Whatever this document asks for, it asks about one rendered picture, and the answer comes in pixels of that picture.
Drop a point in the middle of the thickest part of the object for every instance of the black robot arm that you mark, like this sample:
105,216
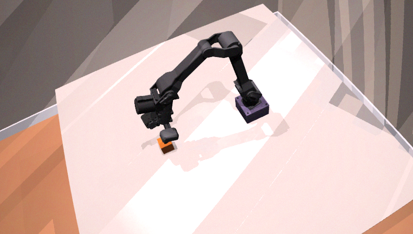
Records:
170,83

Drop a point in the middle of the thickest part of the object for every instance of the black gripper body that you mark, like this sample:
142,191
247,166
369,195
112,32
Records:
168,134

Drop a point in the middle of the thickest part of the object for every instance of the orange block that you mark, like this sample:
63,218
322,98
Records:
166,148

